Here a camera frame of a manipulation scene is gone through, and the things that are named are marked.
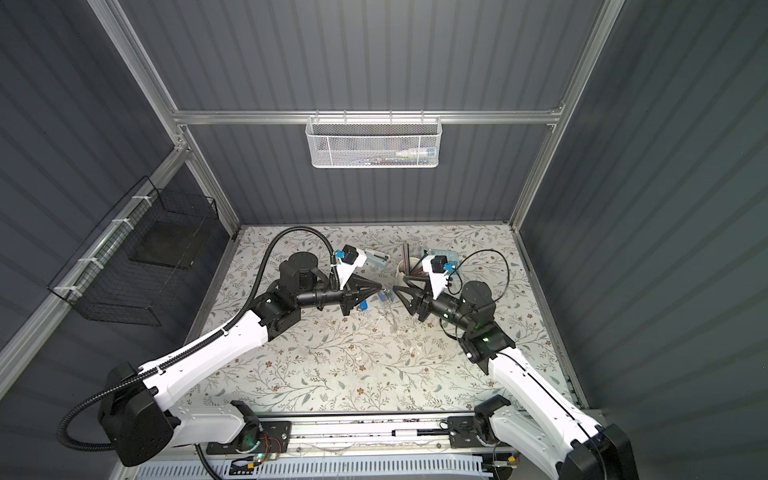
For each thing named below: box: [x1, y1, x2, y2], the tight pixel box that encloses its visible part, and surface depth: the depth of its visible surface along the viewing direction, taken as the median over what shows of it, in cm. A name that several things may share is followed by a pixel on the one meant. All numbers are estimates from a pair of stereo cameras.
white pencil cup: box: [396, 257, 423, 278], surface depth 98 cm
